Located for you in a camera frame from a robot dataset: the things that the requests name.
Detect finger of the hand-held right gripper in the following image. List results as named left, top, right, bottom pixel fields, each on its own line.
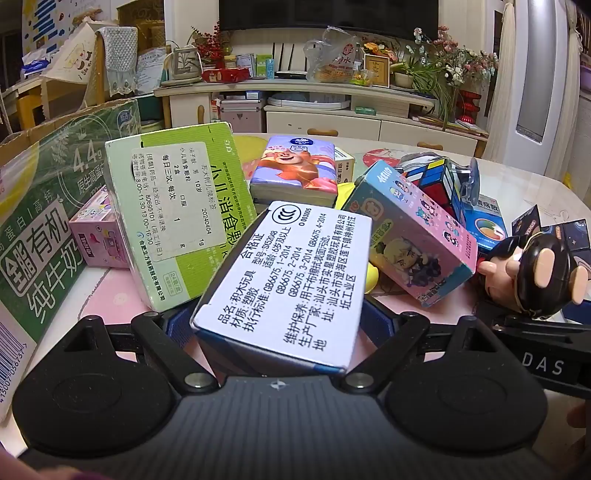
left=470, top=301, right=511, bottom=330

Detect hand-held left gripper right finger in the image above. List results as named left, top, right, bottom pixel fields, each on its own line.
left=342, top=300, right=509, bottom=393

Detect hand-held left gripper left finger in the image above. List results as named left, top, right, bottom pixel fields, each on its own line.
left=53, top=305, right=222, bottom=396

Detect blue medicine box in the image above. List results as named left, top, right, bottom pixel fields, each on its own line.
left=464, top=196, right=509, bottom=252

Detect pink cartoon figure box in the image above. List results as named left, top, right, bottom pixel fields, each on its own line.
left=342, top=160, right=478, bottom=309

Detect small pink box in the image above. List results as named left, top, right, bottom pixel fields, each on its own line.
left=69, top=189, right=134, bottom=268

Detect blue toy box white label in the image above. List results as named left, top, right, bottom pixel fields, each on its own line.
left=190, top=200, right=373, bottom=374

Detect colourful puzzle cube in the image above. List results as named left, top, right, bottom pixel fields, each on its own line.
left=396, top=154, right=462, bottom=222

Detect green printed cardboard box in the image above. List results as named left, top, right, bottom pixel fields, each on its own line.
left=0, top=98, right=141, bottom=425

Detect cartoon bear tissue pack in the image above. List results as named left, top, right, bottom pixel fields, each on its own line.
left=249, top=135, right=337, bottom=208

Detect person's right hand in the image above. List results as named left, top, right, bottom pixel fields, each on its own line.
left=567, top=402, right=591, bottom=432

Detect black-haired toy figurine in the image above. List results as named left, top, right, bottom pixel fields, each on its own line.
left=478, top=233, right=589, bottom=321

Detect floral printed tablecloth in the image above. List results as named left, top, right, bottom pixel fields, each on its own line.
left=0, top=131, right=591, bottom=416

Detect small dark box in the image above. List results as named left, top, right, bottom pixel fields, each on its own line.
left=512, top=204, right=542, bottom=237

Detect dark starry box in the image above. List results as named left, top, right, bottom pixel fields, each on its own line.
left=551, top=220, right=591, bottom=264

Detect green medicine box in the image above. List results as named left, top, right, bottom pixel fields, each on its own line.
left=105, top=122, right=257, bottom=312

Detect clear plastic suction holder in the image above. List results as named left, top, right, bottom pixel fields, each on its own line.
left=455, top=157, right=481, bottom=204

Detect small cream box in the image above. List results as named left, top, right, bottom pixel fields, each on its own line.
left=333, top=147, right=356, bottom=183

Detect stack of papers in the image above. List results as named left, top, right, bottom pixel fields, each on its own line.
left=418, top=113, right=490, bottom=137

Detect cream television cabinet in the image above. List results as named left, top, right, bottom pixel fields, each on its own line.
left=154, top=76, right=489, bottom=160

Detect red vase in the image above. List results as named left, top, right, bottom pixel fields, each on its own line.
left=457, top=89, right=481, bottom=124

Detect pink storage case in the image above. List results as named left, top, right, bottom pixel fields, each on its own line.
left=219, top=98, right=264, bottom=134

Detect dark green storage box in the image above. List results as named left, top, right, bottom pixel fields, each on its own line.
left=139, top=95, right=164, bottom=121

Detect white standing air conditioner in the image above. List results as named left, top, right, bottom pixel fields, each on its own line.
left=501, top=0, right=573, bottom=162

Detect green potted plant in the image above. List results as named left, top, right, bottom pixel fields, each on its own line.
left=392, top=58, right=455, bottom=121

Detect white round basin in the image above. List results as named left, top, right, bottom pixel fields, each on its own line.
left=268, top=91, right=352, bottom=112

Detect red snack box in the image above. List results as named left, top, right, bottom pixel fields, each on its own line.
left=203, top=68, right=250, bottom=83

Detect glass teapot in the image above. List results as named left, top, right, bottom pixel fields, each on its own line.
left=166, top=44, right=204, bottom=86

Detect white printed paper bag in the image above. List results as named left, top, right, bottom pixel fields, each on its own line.
left=136, top=46, right=169, bottom=93

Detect pink artificial flowers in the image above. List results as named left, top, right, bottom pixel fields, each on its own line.
left=413, top=26, right=499, bottom=88

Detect framed certificate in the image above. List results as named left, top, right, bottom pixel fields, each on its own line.
left=363, top=53, right=391, bottom=88

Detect white lace chair cover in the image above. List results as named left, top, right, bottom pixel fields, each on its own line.
left=96, top=26, right=139, bottom=97

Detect clear plastic bag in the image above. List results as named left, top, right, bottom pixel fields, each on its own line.
left=303, top=26, right=365, bottom=84

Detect red berry bouquet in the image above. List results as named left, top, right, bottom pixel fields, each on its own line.
left=187, top=25, right=232, bottom=65

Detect cream curtain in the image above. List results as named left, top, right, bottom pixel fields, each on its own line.
left=568, top=0, right=591, bottom=93

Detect cream tote bag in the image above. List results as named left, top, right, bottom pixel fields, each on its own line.
left=46, top=21, right=100, bottom=84

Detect woven wicker basket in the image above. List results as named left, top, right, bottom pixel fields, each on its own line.
left=117, top=21, right=167, bottom=51

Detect blue white plastic packet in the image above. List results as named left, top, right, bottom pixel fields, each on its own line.
left=21, top=51, right=51, bottom=77

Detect black flat television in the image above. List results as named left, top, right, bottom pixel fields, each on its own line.
left=218, top=0, right=439, bottom=40

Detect colourful wall poster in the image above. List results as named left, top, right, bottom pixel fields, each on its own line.
left=21, top=0, right=121, bottom=56

